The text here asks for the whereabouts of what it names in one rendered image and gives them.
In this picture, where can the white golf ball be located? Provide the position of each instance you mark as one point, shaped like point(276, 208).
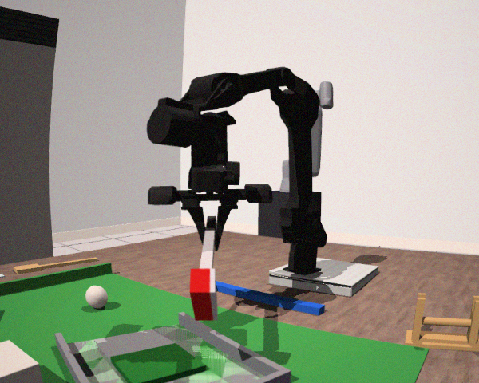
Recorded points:
point(96, 296)

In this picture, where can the green flat mat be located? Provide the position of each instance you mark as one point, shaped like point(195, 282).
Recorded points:
point(30, 318)

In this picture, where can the blue long flat bar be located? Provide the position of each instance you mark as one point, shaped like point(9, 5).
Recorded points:
point(271, 299)

